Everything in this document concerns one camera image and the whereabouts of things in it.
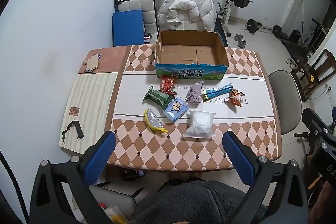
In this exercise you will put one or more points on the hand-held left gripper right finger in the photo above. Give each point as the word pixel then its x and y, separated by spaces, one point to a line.
pixel 237 153

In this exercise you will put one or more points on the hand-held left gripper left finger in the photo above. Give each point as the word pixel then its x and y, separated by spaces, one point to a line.
pixel 103 150

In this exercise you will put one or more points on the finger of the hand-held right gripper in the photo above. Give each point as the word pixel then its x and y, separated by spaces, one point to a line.
pixel 315 121

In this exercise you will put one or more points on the white cotton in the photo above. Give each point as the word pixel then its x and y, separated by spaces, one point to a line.
pixel 199 124

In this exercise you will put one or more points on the orange cartoon snack packet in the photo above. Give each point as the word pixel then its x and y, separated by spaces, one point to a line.
pixel 236 96

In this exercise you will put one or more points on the yellow silver snack packet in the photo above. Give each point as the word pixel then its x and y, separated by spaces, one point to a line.
pixel 153 120

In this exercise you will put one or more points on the long teal packet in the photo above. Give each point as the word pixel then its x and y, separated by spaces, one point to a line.
pixel 216 91

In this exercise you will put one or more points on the grey purple cloth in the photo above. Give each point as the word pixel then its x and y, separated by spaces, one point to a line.
pixel 194 94

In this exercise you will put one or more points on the green packet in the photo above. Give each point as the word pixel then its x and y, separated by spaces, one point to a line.
pixel 157 97

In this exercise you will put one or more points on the blue cartoon tissue pack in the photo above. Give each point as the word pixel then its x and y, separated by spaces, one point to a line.
pixel 176 108

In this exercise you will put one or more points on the red snack packet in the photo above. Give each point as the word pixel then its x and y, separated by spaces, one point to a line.
pixel 168 85

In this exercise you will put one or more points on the cardboard box with blue print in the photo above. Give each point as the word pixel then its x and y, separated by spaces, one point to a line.
pixel 189 73

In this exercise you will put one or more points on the person's right forearm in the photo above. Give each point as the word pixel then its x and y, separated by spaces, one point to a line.
pixel 328 197

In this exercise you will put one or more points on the beige round chair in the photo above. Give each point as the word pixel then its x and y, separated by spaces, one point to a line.
pixel 283 98

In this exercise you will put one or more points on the striped beige table mat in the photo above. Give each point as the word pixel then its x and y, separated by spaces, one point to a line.
pixel 89 98

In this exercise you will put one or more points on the brown wooden chair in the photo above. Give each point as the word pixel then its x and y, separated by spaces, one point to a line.
pixel 322 54

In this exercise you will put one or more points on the person's grey fleece clothing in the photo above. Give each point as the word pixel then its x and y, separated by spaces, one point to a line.
pixel 189 203

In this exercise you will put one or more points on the dark floor mat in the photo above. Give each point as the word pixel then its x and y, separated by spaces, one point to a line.
pixel 295 50

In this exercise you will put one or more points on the small cardboard piece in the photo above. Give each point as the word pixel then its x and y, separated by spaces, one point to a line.
pixel 92 63

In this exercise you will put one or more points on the smartphone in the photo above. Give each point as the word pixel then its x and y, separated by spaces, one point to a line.
pixel 98 55

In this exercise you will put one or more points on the thin black pole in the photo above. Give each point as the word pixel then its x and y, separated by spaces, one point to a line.
pixel 303 19

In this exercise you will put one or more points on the short barbell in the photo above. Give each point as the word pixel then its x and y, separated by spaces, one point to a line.
pixel 251 25

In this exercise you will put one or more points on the small red silver object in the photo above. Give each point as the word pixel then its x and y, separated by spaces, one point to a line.
pixel 147 38

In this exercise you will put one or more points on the blue folded mat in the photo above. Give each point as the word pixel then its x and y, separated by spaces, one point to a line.
pixel 127 27

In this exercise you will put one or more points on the black weight bench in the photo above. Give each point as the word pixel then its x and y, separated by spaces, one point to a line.
pixel 220 27

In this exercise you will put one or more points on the white chair under jacket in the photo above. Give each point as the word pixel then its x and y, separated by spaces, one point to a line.
pixel 193 26

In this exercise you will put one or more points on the white tufted chair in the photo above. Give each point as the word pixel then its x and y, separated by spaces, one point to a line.
pixel 149 11

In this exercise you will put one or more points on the white puffer jacket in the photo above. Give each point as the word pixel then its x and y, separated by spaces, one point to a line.
pixel 199 11

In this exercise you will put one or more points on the black plastic bracket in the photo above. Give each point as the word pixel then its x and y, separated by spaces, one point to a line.
pixel 80 132

